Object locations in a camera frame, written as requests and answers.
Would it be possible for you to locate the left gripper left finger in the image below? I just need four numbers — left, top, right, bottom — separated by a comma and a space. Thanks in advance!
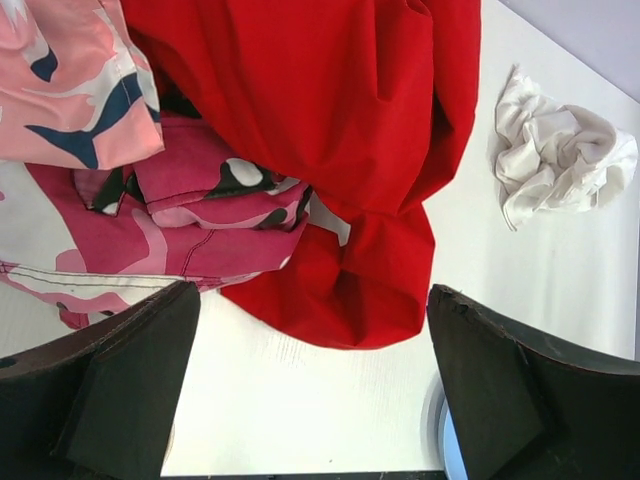
1, 282, 201, 479

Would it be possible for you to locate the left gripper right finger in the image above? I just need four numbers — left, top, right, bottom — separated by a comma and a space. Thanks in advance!
427, 285, 639, 479

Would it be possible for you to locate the light blue plate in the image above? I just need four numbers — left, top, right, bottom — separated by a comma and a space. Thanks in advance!
421, 374, 469, 479

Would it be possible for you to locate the light pink patterned cloth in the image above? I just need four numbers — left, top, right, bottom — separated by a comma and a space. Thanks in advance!
1, 1, 164, 170

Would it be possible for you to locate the magenta camouflage cloth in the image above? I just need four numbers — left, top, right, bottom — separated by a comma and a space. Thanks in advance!
0, 112, 351, 331

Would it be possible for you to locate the cream white crumpled cloth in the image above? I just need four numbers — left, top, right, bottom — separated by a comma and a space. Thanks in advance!
494, 65, 639, 231

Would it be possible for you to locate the large red cloth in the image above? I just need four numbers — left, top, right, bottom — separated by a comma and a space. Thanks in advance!
123, 1, 482, 349

